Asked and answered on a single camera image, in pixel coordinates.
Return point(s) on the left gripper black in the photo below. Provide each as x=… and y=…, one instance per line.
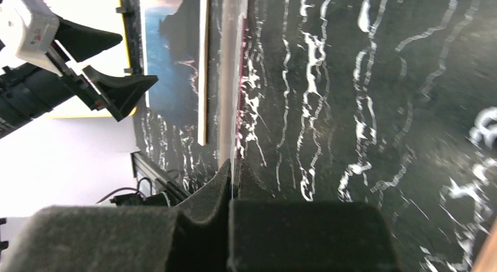
x=28, y=91

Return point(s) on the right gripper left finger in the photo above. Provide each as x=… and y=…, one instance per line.
x=191, y=236

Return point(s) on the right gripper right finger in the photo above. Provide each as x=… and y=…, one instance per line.
x=267, y=234

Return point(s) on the clear acrylic sheet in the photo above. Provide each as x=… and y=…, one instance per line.
x=234, y=13

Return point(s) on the pink wooden picture frame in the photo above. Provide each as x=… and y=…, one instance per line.
x=486, y=260

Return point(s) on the seascape photo on board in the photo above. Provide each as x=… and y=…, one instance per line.
x=174, y=34

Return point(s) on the yellow-framed whiteboard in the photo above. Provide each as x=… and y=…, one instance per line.
x=97, y=14

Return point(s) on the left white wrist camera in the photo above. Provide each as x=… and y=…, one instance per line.
x=28, y=28

